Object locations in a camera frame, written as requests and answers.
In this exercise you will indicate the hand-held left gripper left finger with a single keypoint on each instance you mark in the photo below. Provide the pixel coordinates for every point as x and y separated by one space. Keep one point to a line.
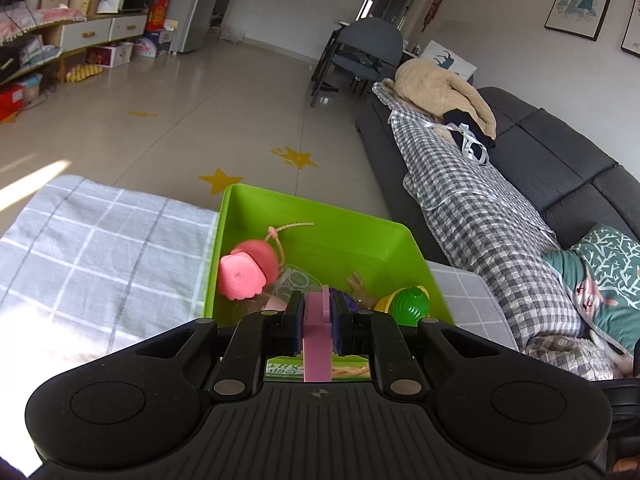
295 322

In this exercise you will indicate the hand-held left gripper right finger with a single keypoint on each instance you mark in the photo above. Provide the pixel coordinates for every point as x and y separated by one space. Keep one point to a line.
341 322

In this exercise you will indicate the pink rectangular block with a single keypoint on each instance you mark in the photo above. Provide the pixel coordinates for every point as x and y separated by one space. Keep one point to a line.
317 340

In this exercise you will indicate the flesh coloured toy hand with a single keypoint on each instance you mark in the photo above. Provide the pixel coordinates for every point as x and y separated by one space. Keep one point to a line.
361 292

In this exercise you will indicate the clear plastic container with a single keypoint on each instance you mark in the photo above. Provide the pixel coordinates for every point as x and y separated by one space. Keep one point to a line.
295 282

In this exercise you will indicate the yellow green toy corn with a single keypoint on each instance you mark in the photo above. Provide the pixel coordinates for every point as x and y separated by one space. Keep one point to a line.
407 305

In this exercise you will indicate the pink toy ball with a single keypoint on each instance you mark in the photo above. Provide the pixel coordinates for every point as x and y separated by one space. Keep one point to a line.
247 270

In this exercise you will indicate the green plastic storage box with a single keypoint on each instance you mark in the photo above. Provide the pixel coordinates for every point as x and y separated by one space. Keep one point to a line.
340 240

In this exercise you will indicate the translucent orange stick toy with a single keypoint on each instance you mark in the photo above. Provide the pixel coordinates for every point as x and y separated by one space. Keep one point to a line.
280 232

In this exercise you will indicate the green patterned pillow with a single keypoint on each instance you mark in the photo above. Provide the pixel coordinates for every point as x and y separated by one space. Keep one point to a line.
607 280

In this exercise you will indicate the single yellow star sticker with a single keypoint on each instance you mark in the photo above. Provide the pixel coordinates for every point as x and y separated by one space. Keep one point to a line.
220 180

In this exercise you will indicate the double yellow star sticker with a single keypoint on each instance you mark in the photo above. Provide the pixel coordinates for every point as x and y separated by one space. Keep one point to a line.
295 158

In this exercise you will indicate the grey plaid blanket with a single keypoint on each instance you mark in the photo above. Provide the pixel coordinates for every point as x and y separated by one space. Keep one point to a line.
470 220

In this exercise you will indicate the grey checked tablecloth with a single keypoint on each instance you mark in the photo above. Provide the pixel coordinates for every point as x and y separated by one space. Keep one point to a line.
100 260

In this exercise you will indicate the white ribbon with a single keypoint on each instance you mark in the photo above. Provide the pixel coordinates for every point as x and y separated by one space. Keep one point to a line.
472 147

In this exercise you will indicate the black garment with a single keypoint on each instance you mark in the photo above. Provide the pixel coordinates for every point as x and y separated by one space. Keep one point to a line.
470 122

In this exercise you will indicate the beige fleece blanket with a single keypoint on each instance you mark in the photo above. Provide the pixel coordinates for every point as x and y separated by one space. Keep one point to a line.
435 85

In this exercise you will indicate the faint yellow star sticker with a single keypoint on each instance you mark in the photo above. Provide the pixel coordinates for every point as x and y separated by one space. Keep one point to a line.
143 114

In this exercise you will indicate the dark grey sofa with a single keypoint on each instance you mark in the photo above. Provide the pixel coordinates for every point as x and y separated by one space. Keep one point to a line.
550 140

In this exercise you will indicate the grey dining chair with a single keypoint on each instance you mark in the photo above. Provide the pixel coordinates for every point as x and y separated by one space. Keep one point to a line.
367 42

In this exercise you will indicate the white deer print pillow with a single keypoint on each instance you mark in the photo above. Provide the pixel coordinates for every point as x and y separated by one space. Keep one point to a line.
447 57

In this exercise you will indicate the white blue cardboard box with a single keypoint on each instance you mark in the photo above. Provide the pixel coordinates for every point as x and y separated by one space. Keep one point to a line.
152 44

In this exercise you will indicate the white red cardboard box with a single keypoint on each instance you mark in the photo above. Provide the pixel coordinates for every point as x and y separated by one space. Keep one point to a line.
111 55

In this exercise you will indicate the yellow ridged toy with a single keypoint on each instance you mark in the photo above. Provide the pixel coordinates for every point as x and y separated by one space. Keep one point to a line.
85 73

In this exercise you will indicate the silver refrigerator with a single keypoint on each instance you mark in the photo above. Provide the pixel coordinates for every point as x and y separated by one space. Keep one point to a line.
200 5

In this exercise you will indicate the tall red gift box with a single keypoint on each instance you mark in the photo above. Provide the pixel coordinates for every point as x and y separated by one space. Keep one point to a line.
159 10

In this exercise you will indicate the white wooden tv cabinet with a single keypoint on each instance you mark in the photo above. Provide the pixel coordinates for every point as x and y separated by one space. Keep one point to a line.
100 30

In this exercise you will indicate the red storage box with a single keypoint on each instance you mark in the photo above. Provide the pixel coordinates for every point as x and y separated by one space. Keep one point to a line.
11 102

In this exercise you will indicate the pink fringed cloth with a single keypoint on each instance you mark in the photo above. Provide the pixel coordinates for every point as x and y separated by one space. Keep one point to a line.
35 17

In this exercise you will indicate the dark red wall hanging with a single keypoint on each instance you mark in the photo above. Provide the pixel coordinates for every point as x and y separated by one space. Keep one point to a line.
436 5

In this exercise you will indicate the framed white wall picture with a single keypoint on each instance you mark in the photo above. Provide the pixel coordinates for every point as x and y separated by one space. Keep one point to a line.
632 25

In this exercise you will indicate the framed mountain wall picture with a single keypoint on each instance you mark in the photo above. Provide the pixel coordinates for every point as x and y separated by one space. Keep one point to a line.
580 2

